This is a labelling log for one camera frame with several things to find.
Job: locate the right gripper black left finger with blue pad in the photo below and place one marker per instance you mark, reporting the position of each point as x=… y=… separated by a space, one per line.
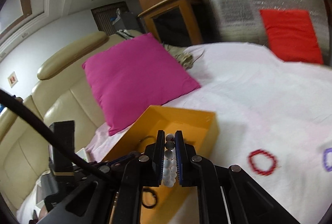
x=140 y=172

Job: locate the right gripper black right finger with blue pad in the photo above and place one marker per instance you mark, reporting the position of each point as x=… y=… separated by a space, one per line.
x=197 y=171

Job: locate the silver metal bangle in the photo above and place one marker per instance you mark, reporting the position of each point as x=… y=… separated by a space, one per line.
x=145 y=142

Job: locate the orange cardboard box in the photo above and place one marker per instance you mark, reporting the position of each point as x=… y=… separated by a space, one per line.
x=199 y=128

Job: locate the beige leather headboard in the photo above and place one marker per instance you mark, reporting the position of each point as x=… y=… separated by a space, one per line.
x=61 y=94

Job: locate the magenta pillow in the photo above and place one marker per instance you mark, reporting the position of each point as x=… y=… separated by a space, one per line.
x=131 y=76

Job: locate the pink white towel cover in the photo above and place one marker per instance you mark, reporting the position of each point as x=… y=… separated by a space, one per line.
x=274 y=119

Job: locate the beige crumpled cloth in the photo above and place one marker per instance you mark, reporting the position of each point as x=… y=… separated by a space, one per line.
x=184 y=57

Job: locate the wooden side cabinet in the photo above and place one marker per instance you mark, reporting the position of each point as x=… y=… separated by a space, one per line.
x=171 y=13

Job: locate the red pillow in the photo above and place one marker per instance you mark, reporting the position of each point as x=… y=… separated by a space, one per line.
x=291 y=35

